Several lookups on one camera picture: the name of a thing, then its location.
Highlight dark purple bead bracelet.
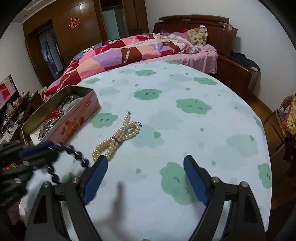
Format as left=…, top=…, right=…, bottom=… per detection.
left=47, top=143, right=91, bottom=185

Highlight white pearl necklace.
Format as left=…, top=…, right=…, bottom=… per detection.
left=92, top=111, right=143, bottom=163

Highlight pink tin box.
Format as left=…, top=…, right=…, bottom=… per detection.
left=22, top=85, right=100, bottom=146

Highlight cluttered side shelf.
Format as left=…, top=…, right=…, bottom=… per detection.
left=1, top=75, right=44, bottom=143

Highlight cloud pattern tablecloth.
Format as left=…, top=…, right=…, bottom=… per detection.
left=23, top=61, right=272, bottom=240

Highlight wicker chair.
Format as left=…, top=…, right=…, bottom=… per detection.
left=263, top=101, right=295, bottom=162

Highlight patchwork quilt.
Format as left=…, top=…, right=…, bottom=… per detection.
left=44, top=33, right=199, bottom=100

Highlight colourful patterned cushion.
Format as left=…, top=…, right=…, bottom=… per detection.
left=281, top=95, right=296, bottom=138

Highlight wooden nightstand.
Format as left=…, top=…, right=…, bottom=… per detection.
left=215, top=55, right=260, bottom=96

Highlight brown wooden wardrobe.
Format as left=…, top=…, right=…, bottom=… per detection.
left=23, top=1, right=149, bottom=87

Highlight pink bed sheet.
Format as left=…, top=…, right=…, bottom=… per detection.
left=140, top=44, right=219, bottom=74

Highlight dark clothes on nightstand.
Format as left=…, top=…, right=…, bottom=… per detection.
left=230, top=52, right=260, bottom=72

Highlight red double happiness decal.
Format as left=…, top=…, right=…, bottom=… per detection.
left=69, top=18, right=80, bottom=28

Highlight floral pillow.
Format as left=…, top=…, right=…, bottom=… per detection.
left=186, top=25, right=208, bottom=46

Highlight wooden headboard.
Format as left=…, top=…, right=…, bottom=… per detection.
left=153, top=15, right=237, bottom=57

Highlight red knotted cord charm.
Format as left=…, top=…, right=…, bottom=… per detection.
left=44, top=108, right=63, bottom=122

